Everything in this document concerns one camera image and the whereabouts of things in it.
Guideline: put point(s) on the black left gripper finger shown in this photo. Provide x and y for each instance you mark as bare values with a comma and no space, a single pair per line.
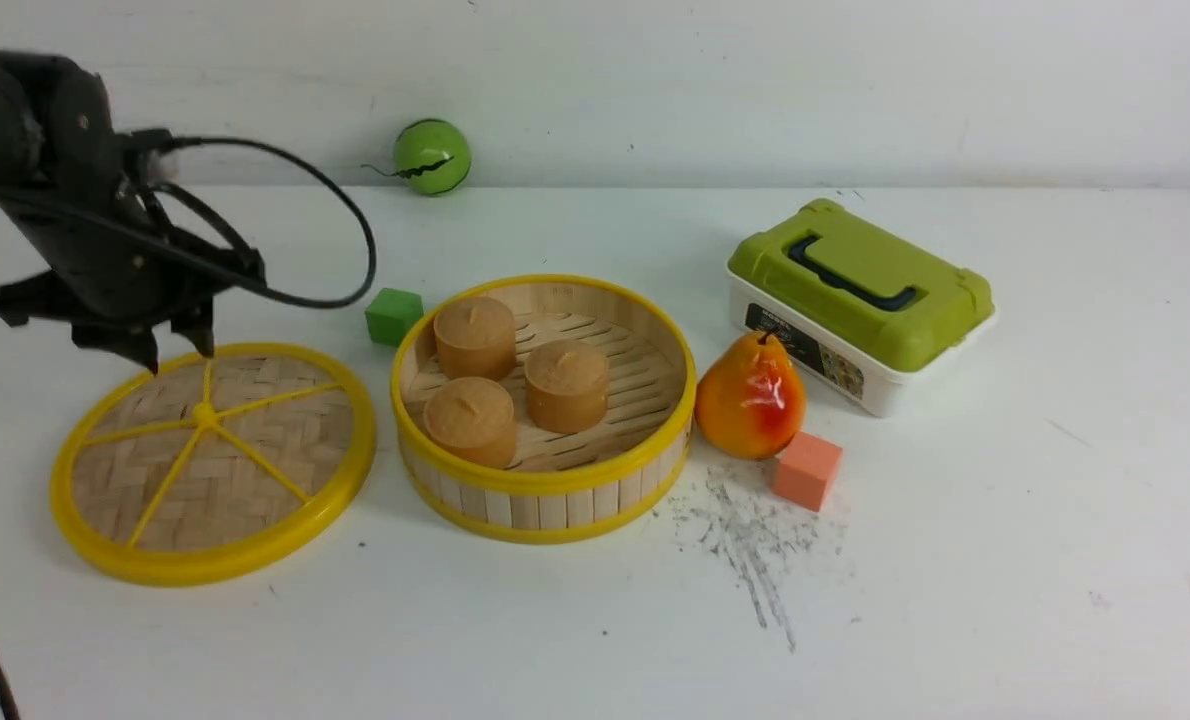
196,324

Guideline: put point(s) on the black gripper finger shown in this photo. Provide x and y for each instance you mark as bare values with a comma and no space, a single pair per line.
135,345

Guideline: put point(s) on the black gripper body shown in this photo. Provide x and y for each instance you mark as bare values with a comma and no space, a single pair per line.
116,266

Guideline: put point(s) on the yellow rimmed bamboo steamer lid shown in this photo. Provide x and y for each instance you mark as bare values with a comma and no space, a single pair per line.
213,468

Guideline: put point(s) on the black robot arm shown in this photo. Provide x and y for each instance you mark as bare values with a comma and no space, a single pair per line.
56,134

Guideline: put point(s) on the yellow rimmed bamboo steamer basket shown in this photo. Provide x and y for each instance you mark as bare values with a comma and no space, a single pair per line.
560,487

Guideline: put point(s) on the white box with green lid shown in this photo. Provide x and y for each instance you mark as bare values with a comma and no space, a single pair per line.
876,317

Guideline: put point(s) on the green foam cube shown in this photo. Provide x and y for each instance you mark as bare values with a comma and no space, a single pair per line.
391,315

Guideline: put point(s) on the back left brown bun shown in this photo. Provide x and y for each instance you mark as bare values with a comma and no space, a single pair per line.
476,337

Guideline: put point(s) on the brown bun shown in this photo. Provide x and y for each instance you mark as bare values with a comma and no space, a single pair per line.
476,337
567,386
474,419

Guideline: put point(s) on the green toy ball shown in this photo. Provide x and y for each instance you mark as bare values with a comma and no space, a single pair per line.
432,156

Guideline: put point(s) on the front left brown bun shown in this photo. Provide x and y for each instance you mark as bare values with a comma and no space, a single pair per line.
474,419

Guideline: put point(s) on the right brown bun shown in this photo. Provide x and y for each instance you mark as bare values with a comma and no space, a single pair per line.
567,386

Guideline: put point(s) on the orange yellow toy pear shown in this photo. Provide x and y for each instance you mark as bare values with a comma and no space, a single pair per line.
751,401

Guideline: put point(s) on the orange foam cube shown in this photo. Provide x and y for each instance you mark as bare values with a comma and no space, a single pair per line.
806,471

